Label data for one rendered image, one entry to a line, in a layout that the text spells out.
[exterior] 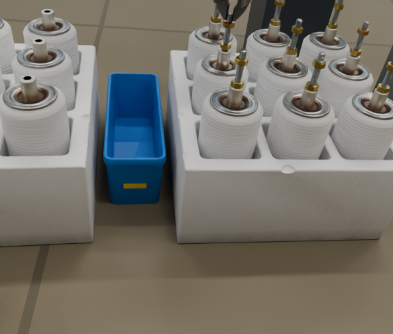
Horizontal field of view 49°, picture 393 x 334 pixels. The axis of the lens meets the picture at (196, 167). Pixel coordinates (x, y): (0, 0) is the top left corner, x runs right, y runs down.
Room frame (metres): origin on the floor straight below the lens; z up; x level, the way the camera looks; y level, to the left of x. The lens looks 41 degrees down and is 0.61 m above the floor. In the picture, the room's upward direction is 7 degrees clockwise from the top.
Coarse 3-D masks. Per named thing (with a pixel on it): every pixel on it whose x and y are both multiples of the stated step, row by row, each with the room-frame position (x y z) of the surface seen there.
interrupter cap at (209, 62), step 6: (210, 54) 0.71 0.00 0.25; (216, 54) 0.72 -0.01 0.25; (204, 60) 0.69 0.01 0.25; (210, 60) 0.69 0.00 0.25; (216, 60) 0.70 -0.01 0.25; (234, 60) 0.70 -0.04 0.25; (204, 66) 0.67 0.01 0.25; (210, 66) 0.67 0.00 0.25; (216, 66) 0.68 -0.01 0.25; (234, 66) 0.68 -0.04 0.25; (210, 72) 0.65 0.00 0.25; (216, 72) 0.65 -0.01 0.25; (222, 72) 0.66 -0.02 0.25; (228, 72) 0.66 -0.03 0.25; (234, 72) 0.66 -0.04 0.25
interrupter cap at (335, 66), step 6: (336, 60) 0.76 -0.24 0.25; (342, 60) 0.76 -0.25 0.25; (330, 66) 0.73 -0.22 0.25; (336, 66) 0.73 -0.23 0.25; (342, 66) 0.74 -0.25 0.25; (360, 66) 0.74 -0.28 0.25; (336, 72) 0.71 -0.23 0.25; (342, 72) 0.71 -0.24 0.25; (360, 72) 0.72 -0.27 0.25; (366, 72) 0.72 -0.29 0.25; (348, 78) 0.69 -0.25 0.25; (354, 78) 0.69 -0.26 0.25; (360, 78) 0.70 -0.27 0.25; (366, 78) 0.70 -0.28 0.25
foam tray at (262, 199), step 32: (192, 128) 0.59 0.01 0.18; (192, 160) 0.50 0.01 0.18; (224, 160) 0.51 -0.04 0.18; (256, 160) 0.52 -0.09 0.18; (288, 160) 0.53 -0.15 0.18; (320, 160) 0.54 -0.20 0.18; (352, 160) 0.55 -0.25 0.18; (384, 160) 0.57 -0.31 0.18; (192, 192) 0.48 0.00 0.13; (224, 192) 0.49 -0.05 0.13; (256, 192) 0.50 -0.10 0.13; (288, 192) 0.51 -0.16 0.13; (320, 192) 0.52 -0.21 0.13; (352, 192) 0.53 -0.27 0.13; (384, 192) 0.54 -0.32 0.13; (192, 224) 0.48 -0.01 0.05; (224, 224) 0.49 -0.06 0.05; (256, 224) 0.51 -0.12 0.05; (288, 224) 0.52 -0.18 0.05; (320, 224) 0.53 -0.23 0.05; (352, 224) 0.54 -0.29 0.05; (384, 224) 0.55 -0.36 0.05
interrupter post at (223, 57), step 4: (220, 48) 0.69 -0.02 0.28; (220, 52) 0.68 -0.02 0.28; (224, 52) 0.68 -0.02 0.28; (228, 52) 0.68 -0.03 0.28; (220, 56) 0.68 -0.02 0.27; (224, 56) 0.67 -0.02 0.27; (228, 56) 0.68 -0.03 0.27; (220, 60) 0.68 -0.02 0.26; (224, 60) 0.67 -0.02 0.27; (228, 60) 0.68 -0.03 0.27; (216, 64) 0.69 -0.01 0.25; (220, 64) 0.68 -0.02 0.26; (224, 64) 0.67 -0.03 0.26; (228, 64) 0.68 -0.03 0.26; (224, 68) 0.68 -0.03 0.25
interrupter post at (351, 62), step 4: (348, 56) 0.73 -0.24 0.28; (352, 56) 0.72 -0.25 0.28; (360, 56) 0.73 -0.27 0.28; (348, 60) 0.72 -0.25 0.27; (352, 60) 0.72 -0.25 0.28; (356, 60) 0.72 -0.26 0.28; (344, 64) 0.73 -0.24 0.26; (348, 64) 0.72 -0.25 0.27; (352, 64) 0.72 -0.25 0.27; (356, 64) 0.72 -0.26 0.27; (344, 68) 0.73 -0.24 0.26; (348, 68) 0.72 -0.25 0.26; (352, 68) 0.72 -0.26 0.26; (348, 72) 0.72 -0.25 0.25; (352, 72) 0.72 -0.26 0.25
